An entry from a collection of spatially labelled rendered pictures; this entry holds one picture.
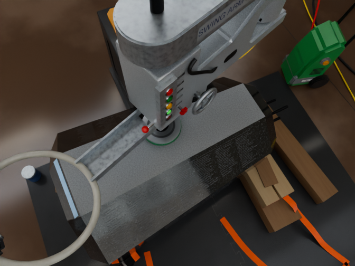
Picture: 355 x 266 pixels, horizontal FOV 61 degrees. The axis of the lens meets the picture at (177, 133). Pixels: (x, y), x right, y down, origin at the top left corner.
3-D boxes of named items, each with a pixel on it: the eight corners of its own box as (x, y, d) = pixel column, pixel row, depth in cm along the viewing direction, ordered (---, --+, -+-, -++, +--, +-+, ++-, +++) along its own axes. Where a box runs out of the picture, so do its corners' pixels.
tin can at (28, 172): (44, 177, 239) (37, 172, 227) (32, 184, 237) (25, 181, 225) (37, 167, 242) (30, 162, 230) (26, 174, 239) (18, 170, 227)
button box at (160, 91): (170, 111, 125) (172, 73, 99) (175, 115, 125) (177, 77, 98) (156, 123, 123) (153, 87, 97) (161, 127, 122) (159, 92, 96)
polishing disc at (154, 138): (134, 117, 164) (134, 116, 163) (170, 102, 169) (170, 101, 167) (151, 150, 158) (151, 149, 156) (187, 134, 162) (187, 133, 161)
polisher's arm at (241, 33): (248, 14, 169) (278, -75, 123) (280, 39, 163) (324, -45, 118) (150, 92, 148) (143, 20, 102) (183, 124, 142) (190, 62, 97)
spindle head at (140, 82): (183, 59, 151) (190, -14, 110) (215, 87, 146) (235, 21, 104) (128, 103, 141) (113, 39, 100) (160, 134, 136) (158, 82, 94)
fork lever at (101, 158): (181, 68, 154) (181, 62, 149) (208, 92, 149) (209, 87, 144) (72, 159, 137) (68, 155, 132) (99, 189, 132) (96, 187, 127)
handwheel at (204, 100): (201, 87, 142) (204, 69, 128) (216, 101, 140) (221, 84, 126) (177, 106, 138) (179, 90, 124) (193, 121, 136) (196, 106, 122)
